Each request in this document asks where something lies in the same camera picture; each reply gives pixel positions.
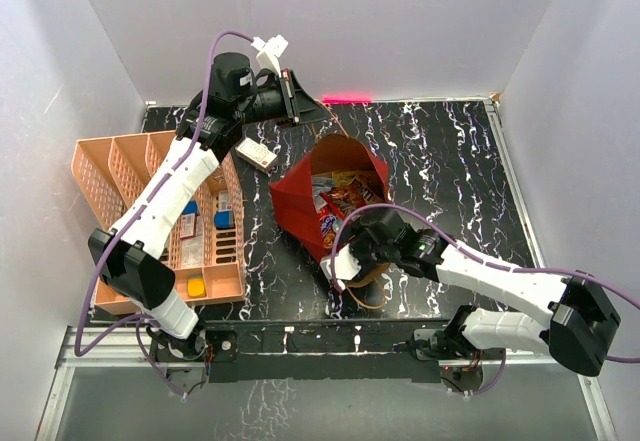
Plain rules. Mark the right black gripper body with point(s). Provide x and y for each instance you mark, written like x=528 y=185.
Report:
x=367 y=251

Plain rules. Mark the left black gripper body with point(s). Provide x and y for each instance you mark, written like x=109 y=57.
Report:
x=263 y=104

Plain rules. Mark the large red snack bag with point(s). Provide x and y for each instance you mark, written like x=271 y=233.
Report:
x=332 y=207

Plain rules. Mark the yellow candy packet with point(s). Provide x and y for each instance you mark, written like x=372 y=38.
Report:
x=344 y=178

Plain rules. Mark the red paper bag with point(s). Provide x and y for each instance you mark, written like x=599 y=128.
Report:
x=292 y=195

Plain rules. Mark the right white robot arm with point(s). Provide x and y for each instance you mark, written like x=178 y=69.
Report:
x=566 y=315

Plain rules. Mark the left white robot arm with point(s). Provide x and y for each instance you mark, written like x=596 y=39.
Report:
x=127 y=255

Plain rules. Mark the brown candy packet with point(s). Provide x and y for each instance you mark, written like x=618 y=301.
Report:
x=362 y=192

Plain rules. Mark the small white box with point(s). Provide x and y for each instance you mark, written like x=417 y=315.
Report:
x=256 y=154

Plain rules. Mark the silver snack packet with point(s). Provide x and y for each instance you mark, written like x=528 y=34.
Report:
x=321 y=184

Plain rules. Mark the blue item in basket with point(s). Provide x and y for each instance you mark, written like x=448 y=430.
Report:
x=224 y=220

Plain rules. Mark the red white packet in basket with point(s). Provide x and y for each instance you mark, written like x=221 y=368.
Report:
x=188 y=225

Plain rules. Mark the peach plastic organizer basket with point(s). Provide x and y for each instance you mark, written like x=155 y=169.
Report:
x=113 y=171

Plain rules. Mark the yellow sponge block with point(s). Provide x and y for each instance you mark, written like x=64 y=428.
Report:
x=196 y=287

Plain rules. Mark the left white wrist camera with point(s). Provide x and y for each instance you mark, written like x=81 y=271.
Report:
x=269 y=53

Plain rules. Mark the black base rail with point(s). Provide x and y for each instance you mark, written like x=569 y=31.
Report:
x=349 y=349

